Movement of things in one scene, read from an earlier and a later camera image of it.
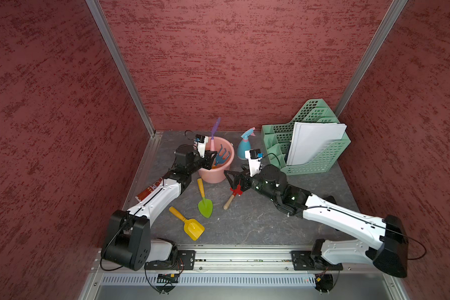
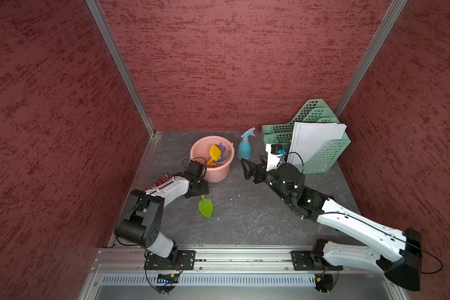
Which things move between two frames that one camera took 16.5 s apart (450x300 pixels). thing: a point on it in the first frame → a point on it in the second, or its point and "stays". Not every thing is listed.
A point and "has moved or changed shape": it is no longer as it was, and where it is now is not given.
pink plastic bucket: (225, 154) stays
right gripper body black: (246, 177) → (261, 175)
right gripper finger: (237, 180) → (252, 166)
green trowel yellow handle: (205, 206) stays
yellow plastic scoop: (192, 227) has moved or changed shape
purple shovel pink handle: (212, 146) → (222, 149)
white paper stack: (309, 139) stays
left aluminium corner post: (122, 62) stays
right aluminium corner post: (393, 12) stays
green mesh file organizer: (277, 139) stays
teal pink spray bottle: (245, 144) stays
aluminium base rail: (215, 272) stays
